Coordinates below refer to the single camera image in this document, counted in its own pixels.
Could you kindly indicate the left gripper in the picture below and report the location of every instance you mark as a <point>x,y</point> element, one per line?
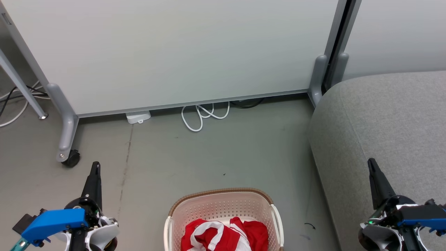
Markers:
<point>102,232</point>

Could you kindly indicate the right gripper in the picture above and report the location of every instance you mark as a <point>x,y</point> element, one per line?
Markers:
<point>379,233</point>

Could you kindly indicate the red white striped jersey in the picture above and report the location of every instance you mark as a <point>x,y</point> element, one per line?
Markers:
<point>209,238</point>

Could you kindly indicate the grey fabric sofa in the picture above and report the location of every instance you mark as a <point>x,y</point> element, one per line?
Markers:
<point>383,125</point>

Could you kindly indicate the black caster wheel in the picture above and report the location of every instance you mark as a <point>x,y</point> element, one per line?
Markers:
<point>72,159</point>

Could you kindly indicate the long grey partition foot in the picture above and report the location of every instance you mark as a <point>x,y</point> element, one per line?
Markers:
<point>68,125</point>

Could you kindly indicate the small black floor scrap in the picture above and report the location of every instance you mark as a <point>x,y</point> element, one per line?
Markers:
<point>310,225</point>

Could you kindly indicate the small white power box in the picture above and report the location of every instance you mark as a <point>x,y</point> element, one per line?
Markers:
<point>138,116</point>

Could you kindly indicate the grey metal table leg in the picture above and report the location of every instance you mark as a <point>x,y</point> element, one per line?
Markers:
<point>21,85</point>

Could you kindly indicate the short grey partition foot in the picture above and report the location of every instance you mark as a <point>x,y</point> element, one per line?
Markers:
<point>341,68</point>
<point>317,76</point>

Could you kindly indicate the beige perforated laundry basket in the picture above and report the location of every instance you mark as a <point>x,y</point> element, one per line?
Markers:
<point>223,205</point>

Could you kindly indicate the frosted partition panel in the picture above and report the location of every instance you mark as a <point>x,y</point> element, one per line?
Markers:
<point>400,35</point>

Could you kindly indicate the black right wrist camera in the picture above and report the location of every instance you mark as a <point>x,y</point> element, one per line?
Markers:
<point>423,211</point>

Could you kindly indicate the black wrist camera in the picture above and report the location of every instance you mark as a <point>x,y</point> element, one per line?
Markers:
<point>24,221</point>
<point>423,211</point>

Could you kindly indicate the blue right camera mount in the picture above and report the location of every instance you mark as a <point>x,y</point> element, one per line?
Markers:
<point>423,223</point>

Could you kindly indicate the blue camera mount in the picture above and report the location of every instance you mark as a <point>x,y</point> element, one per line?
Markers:
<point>423,223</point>
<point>52,223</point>

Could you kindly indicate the blue left camera mount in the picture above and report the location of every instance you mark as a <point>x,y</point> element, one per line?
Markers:
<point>52,223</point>

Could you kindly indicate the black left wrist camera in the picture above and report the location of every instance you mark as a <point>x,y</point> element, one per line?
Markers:
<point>24,221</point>

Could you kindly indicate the white partition panel grey frame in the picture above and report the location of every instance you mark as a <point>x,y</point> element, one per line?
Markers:
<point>174,52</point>

